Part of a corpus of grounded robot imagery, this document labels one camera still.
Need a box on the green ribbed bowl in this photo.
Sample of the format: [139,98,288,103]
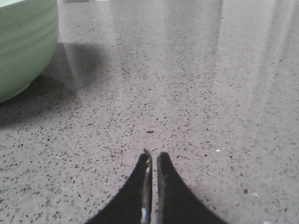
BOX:
[0,0,58,102]

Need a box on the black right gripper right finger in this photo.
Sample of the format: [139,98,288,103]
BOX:
[157,152,225,224]

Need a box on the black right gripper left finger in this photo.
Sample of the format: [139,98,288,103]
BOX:
[87,149,152,224]

